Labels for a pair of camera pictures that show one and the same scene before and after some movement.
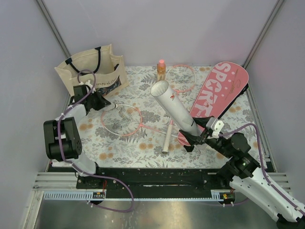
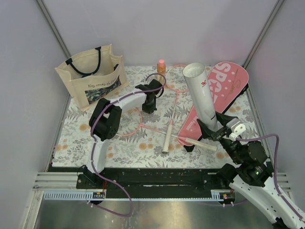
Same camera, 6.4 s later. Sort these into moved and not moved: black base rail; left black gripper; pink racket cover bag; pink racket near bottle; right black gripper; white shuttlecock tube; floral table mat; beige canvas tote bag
Moved: left black gripper; right black gripper; white shuttlecock tube
Not moved: floral table mat; pink racket near bottle; black base rail; pink racket cover bag; beige canvas tote bag
